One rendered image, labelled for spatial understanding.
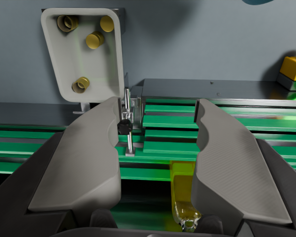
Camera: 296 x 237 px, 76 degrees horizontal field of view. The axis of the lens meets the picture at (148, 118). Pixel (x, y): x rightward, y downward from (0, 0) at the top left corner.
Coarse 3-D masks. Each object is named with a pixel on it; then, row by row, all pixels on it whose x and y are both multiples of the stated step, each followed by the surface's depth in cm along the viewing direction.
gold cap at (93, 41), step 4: (92, 32) 48; (96, 32) 47; (100, 32) 48; (88, 36) 45; (92, 36) 45; (96, 36) 45; (100, 36) 47; (88, 40) 46; (92, 40) 46; (96, 40) 46; (100, 40) 46; (88, 44) 46; (92, 44) 46; (96, 44) 46; (100, 44) 47; (92, 48) 47
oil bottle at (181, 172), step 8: (176, 168) 43; (184, 168) 44; (192, 168) 44; (176, 176) 42; (184, 176) 42; (192, 176) 42; (176, 184) 40; (184, 184) 40; (176, 192) 38; (184, 192) 38; (176, 200) 37; (184, 200) 37; (176, 208) 36; (184, 208) 36; (192, 208) 36; (176, 216) 36; (184, 216) 35; (192, 216) 35; (200, 216) 35
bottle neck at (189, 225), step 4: (188, 220) 35; (192, 220) 35; (184, 224) 35; (188, 224) 34; (192, 224) 34; (196, 224) 35; (184, 228) 34; (188, 228) 34; (192, 228) 34; (192, 232) 33
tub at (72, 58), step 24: (48, 24) 43; (96, 24) 48; (48, 48) 45; (72, 48) 51; (96, 48) 51; (120, 48) 44; (72, 72) 54; (96, 72) 55; (120, 72) 47; (72, 96) 52; (96, 96) 52; (120, 96) 50
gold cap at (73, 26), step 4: (60, 16) 44; (64, 16) 46; (68, 16) 43; (72, 16) 45; (60, 20) 45; (64, 20) 46; (68, 20) 46; (72, 20) 44; (76, 20) 46; (60, 24) 45; (64, 24) 47; (68, 24) 47; (72, 24) 44; (76, 24) 46; (60, 28) 45; (64, 28) 46; (68, 28) 47; (72, 28) 45
